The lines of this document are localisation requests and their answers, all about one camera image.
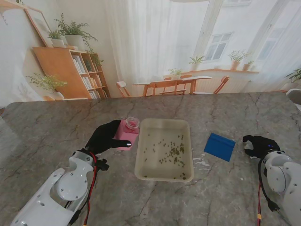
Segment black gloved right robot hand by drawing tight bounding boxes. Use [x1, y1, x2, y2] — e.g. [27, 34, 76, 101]
[242, 135, 282, 160]

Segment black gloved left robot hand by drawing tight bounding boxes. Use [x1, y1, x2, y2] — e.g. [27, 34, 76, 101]
[85, 119, 132, 156]

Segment pink square bottle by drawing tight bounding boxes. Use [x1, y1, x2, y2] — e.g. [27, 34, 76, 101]
[114, 116, 140, 151]

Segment blue plastic scraper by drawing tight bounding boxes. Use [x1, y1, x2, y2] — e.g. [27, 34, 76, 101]
[203, 132, 236, 162]

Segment white baking tray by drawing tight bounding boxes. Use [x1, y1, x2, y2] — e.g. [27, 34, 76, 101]
[134, 118, 195, 182]

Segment scattered green beans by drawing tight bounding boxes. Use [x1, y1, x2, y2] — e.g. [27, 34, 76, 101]
[143, 134, 188, 179]

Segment white rounded object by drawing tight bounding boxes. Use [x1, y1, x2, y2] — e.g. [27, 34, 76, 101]
[286, 88, 301, 106]

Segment printed room scene backdrop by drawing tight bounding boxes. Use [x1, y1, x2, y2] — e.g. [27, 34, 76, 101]
[0, 0, 301, 104]

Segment red left arm cable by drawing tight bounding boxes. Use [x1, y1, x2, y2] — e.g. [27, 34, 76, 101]
[82, 152, 98, 226]

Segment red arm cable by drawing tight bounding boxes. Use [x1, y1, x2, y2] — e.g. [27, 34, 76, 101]
[258, 183, 262, 226]
[82, 152, 98, 226]

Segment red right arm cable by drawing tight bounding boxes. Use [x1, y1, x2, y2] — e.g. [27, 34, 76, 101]
[258, 183, 262, 226]

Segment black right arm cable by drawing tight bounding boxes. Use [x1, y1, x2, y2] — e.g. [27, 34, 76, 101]
[257, 159, 282, 212]

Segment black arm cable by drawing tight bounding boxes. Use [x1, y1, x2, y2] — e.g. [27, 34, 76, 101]
[63, 169, 95, 224]
[257, 159, 282, 212]

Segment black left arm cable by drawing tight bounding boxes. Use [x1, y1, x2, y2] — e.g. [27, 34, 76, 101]
[63, 169, 95, 224]

